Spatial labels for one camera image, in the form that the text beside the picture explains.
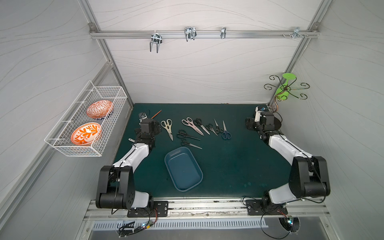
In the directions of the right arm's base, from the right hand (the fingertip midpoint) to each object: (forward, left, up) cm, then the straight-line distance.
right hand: (252, 118), depth 91 cm
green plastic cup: (+11, -16, +14) cm, 24 cm away
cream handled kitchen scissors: (+4, +57, -14) cm, 59 cm away
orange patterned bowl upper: (-12, +82, +18) cm, 85 cm away
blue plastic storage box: (-28, +41, -14) cm, 52 cm away
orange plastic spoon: (+14, +67, -14) cm, 70 cm away
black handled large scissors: (+8, +34, -15) cm, 38 cm away
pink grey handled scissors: (+9, +41, -15) cm, 45 cm away
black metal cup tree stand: (+12, -8, +15) cm, 21 cm away
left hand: (-7, +63, 0) cm, 63 cm away
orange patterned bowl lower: (-27, +81, +19) cm, 87 cm away
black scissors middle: (-3, +45, -15) cm, 47 cm away
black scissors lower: (-10, +43, -15) cm, 46 cm away
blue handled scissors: (-3, +15, -15) cm, 21 cm away
